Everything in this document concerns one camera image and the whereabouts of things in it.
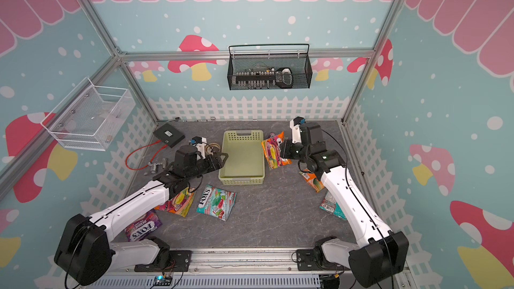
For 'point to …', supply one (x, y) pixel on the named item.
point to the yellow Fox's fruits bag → (179, 204)
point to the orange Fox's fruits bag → (272, 148)
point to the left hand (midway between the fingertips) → (223, 160)
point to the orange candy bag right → (312, 180)
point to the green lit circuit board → (162, 281)
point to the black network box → (169, 134)
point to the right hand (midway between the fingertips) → (280, 144)
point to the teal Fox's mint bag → (217, 203)
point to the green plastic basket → (245, 164)
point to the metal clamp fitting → (153, 166)
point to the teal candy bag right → (329, 205)
